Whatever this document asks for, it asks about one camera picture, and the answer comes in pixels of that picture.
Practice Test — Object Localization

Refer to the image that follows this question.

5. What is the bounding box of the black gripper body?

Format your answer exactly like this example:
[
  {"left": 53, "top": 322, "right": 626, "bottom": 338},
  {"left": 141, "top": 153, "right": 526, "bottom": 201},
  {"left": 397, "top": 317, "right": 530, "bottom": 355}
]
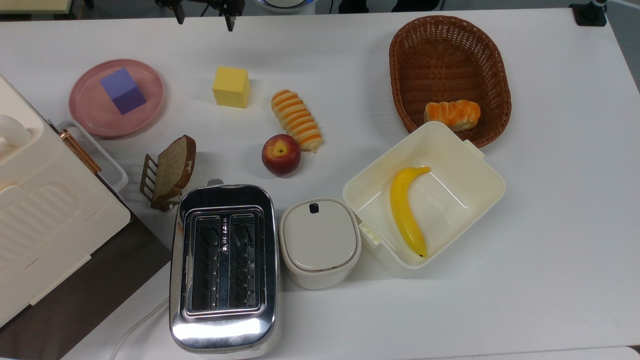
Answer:
[{"left": 155, "top": 0, "right": 246, "bottom": 15}]

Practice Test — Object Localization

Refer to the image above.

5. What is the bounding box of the yellow cube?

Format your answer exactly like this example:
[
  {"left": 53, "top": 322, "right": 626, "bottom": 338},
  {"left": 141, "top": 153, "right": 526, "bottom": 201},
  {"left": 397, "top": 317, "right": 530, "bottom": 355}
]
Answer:
[{"left": 212, "top": 66, "right": 251, "bottom": 109}]

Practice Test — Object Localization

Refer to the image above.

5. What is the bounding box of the purple cube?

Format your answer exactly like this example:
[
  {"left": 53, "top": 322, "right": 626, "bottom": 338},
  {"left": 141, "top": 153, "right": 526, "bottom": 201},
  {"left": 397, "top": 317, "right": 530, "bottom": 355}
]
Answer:
[{"left": 99, "top": 67, "right": 148, "bottom": 116}]

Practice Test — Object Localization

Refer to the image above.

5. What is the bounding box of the long striped bread roll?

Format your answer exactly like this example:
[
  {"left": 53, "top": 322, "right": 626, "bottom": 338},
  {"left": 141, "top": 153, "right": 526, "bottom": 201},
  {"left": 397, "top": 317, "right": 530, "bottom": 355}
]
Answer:
[{"left": 270, "top": 89, "right": 324, "bottom": 153}]

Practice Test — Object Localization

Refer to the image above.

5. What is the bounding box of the pink plate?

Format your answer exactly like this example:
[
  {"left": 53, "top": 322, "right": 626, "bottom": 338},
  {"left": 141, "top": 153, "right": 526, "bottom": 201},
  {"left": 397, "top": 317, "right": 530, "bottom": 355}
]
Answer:
[{"left": 68, "top": 59, "right": 166, "bottom": 139}]

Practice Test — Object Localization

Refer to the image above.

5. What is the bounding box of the red apple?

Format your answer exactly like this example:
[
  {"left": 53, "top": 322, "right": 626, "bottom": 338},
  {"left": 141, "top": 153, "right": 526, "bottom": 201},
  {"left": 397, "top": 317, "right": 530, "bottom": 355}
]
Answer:
[{"left": 261, "top": 133, "right": 302, "bottom": 177}]

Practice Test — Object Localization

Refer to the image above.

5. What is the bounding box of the beige side table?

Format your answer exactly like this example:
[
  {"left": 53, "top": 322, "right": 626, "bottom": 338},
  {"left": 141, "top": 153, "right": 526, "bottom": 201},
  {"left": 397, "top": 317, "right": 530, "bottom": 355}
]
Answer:
[{"left": 0, "top": 0, "right": 75, "bottom": 15}]

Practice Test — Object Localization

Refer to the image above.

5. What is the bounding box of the brown bread slice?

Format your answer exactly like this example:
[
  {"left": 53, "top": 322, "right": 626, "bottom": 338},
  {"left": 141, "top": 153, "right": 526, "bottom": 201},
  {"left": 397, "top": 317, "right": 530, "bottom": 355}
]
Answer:
[{"left": 151, "top": 134, "right": 197, "bottom": 203}]

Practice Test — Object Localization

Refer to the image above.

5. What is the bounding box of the brown wicker basket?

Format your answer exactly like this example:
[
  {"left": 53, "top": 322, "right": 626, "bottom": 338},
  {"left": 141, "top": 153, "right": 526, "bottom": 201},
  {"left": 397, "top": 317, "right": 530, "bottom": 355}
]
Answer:
[{"left": 389, "top": 15, "right": 513, "bottom": 149}]

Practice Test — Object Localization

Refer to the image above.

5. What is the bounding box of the small white lidded bin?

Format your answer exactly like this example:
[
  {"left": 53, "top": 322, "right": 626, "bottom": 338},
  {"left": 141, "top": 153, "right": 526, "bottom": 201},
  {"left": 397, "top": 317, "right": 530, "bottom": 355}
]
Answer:
[{"left": 279, "top": 197, "right": 362, "bottom": 291}]

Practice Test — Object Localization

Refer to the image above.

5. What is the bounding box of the short striped bread roll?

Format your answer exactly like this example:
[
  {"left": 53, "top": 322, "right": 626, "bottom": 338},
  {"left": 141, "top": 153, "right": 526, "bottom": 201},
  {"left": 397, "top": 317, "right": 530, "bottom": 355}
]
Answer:
[{"left": 424, "top": 99, "right": 482, "bottom": 133}]

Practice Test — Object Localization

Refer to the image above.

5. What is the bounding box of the yellow banana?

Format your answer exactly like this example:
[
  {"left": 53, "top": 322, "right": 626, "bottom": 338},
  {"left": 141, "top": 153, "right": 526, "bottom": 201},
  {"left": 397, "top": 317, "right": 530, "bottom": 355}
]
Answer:
[{"left": 389, "top": 166, "right": 432, "bottom": 259}]

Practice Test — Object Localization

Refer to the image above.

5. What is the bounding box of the cream open plastic box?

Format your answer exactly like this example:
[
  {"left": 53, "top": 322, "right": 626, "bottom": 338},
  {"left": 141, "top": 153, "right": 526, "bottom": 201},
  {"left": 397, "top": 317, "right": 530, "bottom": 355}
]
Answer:
[{"left": 342, "top": 120, "right": 506, "bottom": 279}]

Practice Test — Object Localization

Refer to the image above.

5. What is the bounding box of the silver two-slot toaster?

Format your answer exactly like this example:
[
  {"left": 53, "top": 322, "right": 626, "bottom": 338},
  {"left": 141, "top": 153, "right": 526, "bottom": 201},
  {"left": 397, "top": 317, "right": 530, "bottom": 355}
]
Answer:
[{"left": 169, "top": 179, "right": 281, "bottom": 358}]

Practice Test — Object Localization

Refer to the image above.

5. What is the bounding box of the cream cabinet with handles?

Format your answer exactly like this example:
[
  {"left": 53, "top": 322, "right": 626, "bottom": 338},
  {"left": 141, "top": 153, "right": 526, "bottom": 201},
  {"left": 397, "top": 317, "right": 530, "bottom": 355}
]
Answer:
[{"left": 0, "top": 74, "right": 132, "bottom": 328}]

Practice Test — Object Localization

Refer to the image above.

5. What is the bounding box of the brown drawer unit white handle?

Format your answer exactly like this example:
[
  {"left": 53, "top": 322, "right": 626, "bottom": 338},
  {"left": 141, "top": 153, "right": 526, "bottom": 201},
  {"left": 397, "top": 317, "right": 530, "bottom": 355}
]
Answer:
[{"left": 0, "top": 120, "right": 173, "bottom": 360}]

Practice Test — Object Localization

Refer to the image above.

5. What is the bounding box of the white toaster power cord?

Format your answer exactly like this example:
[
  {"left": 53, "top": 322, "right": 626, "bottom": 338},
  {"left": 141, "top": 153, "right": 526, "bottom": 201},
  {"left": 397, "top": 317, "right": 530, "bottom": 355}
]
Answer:
[{"left": 109, "top": 297, "right": 171, "bottom": 360}]

